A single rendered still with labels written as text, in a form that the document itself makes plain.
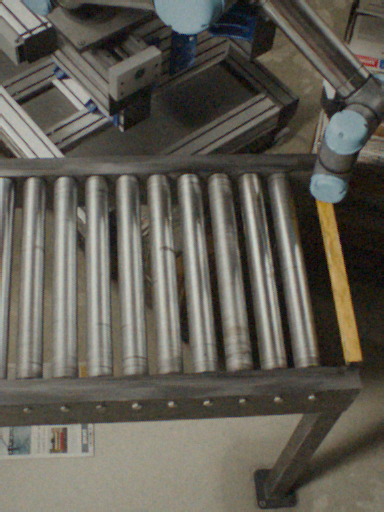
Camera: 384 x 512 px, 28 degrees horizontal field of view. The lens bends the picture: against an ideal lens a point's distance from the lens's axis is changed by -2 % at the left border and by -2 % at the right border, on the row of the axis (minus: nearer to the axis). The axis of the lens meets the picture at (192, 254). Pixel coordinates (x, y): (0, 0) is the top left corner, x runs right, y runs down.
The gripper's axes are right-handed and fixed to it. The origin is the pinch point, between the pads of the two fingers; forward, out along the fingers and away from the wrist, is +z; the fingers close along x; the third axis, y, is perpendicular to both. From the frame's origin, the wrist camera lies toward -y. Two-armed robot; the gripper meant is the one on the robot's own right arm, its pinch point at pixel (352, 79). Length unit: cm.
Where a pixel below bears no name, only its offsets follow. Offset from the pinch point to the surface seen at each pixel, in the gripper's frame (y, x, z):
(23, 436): -85, 59, -76
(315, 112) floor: -85, 4, 67
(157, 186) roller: -5, 34, -39
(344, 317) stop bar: -3, -9, -58
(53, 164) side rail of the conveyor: -5, 56, -41
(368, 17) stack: -2.9, -0.5, 25.1
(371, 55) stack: -2.6, -3.2, 12.2
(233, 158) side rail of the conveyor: -5.4, 20.7, -26.9
